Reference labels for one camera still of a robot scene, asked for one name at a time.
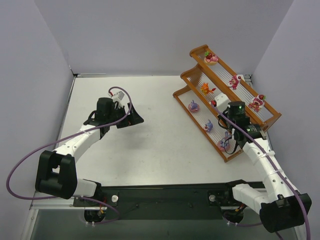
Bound pink bear cake toy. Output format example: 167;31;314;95
227;74;242;90

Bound purple bunny toy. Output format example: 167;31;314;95
203;119;214;133

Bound orange dragon toy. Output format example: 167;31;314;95
200;82;216;96

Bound purple creature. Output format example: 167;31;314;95
188;100;200;113

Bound pink bear strawberry toy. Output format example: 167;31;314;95
204;51;219;66

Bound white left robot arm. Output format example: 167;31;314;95
35;97;144;199

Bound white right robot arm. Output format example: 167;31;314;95
214;100;312;239

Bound wooden tiered shelf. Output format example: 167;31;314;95
173;45;281;162

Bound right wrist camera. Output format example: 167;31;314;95
210;93;230;112

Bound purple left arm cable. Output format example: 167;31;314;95
5;86;133;225

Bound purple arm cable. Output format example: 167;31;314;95
211;101;312;240
5;86;133;225

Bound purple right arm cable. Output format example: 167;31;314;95
211;101;312;240

